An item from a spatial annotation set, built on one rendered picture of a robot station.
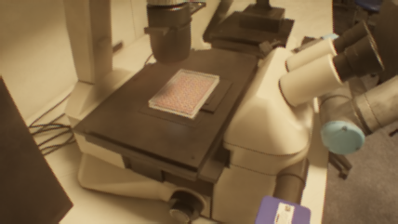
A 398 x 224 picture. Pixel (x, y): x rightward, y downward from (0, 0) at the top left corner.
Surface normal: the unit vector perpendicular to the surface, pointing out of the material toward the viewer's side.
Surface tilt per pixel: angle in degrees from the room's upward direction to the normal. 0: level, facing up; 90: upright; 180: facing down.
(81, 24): 90
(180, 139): 0
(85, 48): 90
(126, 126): 0
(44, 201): 86
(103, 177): 48
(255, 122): 78
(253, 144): 86
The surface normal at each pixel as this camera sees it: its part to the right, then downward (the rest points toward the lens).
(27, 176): 0.91, 0.18
